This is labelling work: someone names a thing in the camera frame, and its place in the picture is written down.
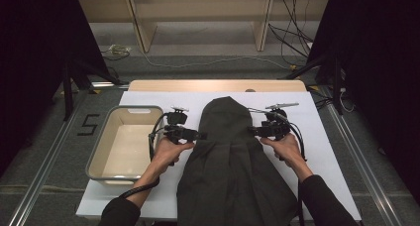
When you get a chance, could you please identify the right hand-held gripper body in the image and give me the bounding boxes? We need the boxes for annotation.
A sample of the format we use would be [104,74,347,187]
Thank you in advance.
[259,101,300,142]

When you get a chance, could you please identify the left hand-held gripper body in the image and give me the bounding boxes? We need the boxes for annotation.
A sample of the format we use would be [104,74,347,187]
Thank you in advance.
[162,105,199,145]

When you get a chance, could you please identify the dark pleated skirt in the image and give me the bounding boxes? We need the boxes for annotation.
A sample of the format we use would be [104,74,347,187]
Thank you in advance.
[176,95,298,226]

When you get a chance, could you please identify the beige basket with grey rim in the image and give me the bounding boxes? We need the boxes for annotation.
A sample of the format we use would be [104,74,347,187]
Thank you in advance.
[85,105,165,188]

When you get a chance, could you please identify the person's left hand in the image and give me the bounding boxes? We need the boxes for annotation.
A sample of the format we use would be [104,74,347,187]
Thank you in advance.
[150,137,196,176]

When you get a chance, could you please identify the person's right hand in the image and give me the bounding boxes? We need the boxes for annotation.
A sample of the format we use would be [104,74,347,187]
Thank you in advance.
[260,134,307,170]

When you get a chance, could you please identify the black tripod stand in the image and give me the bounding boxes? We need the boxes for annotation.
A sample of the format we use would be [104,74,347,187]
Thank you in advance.
[278,54,345,116]
[60,58,125,121]

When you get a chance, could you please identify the silver metal bar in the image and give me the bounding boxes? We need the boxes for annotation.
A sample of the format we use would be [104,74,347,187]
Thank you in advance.
[90,81,131,89]

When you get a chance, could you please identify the person's black right sleeve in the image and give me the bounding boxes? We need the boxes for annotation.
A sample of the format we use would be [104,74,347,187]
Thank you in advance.
[298,174,360,226]

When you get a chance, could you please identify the person's black sleeve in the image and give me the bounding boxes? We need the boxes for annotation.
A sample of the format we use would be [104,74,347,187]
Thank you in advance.
[298,174,360,226]
[98,196,142,226]

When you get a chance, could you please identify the person's black left sleeve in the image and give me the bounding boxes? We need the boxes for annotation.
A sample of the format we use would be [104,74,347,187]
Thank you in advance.
[98,196,142,226]

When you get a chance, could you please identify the light wooden shelf unit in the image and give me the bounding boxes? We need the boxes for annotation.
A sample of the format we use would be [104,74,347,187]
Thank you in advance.
[77,0,331,54]

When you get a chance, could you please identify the black curtain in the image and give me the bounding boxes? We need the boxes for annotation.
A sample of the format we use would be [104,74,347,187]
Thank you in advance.
[306,0,420,204]
[0,0,112,177]

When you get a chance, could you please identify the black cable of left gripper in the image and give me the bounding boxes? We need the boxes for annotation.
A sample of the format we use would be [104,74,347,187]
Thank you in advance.
[118,112,169,200]

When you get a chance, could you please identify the long white floor cable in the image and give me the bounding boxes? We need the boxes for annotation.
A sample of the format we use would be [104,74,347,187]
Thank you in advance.
[137,46,298,71]

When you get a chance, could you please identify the short white cable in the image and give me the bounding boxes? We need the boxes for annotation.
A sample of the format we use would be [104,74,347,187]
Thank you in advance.
[339,86,357,114]

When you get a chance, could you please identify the bundle of black cables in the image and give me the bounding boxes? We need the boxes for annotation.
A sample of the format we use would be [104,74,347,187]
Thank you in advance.
[267,0,315,66]

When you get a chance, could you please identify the coiled pale cable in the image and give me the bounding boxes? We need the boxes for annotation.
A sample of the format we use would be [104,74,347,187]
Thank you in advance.
[102,44,133,61]

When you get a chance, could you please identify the aluminium floor rail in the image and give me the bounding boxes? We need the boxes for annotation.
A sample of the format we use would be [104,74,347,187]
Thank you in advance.
[6,90,97,226]
[321,86,405,226]

